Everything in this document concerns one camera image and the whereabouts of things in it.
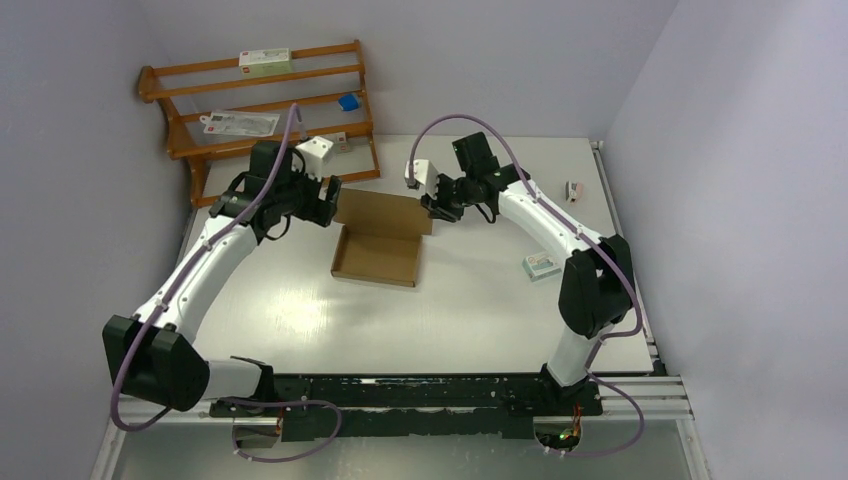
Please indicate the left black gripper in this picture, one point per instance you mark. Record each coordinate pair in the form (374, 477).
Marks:
(316, 210)

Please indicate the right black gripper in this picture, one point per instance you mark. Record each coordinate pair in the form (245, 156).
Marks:
(436, 207)

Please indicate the brown cardboard box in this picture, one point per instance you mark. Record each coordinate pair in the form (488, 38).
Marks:
(381, 238)

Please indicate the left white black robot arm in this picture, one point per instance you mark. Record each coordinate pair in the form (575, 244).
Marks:
(151, 354)

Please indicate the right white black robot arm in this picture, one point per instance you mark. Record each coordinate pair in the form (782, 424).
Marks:
(597, 284)

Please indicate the small white box on shelf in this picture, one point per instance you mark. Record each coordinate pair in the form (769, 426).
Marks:
(340, 142)

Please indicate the white teal box on table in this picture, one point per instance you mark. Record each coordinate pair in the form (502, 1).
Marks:
(540, 266)

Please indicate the white green box top shelf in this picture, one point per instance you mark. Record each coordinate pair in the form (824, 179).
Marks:
(265, 62)

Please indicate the blue small block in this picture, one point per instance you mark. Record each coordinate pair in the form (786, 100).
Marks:
(349, 102)

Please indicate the small pink white stapler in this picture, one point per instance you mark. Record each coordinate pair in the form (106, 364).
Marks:
(573, 191)

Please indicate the clear plastic blister package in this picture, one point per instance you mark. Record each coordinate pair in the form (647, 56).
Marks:
(237, 123)

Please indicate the orange wooden shelf rack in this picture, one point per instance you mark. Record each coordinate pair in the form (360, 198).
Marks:
(218, 110)

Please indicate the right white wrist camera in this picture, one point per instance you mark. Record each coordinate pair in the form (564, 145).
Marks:
(420, 174)

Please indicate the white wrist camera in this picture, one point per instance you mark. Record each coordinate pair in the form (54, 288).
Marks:
(316, 152)
(420, 174)

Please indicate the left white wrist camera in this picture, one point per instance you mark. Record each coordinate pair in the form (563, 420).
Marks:
(316, 152)

